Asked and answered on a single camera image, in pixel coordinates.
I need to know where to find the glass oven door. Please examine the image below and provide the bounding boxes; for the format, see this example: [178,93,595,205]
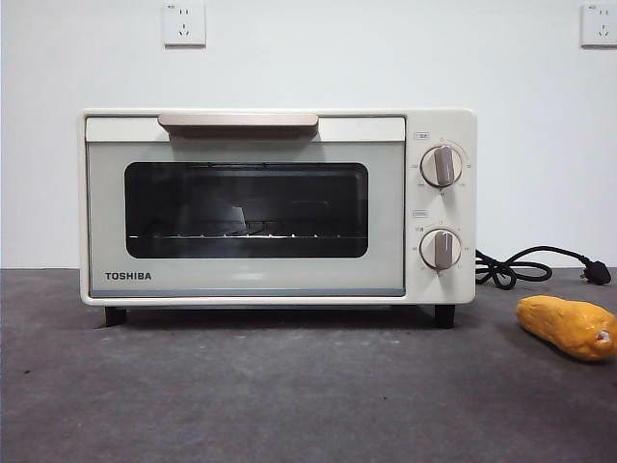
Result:
[84,115,407,299]

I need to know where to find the beige oven door handle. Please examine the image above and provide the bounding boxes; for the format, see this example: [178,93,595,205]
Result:
[157,112,319,140]

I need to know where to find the yellow corn cob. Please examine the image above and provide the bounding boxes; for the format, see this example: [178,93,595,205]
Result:
[515,295,617,362]

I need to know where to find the cream Toshiba toaster oven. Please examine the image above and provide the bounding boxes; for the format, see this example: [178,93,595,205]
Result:
[78,106,478,330]

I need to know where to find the cream timer knob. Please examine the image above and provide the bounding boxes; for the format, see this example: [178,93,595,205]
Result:
[418,229,463,271]

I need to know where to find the cream temperature knob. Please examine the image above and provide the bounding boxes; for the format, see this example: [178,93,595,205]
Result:
[419,146,465,189]

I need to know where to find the metal wire oven rack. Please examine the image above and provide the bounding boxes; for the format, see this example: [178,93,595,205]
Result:
[127,231,356,242]

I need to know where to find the white wall socket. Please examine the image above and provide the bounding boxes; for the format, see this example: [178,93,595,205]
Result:
[579,0,617,49]
[162,0,207,48]

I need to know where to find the black power cable with plug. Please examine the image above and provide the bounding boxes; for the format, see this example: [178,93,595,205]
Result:
[474,245,612,290]

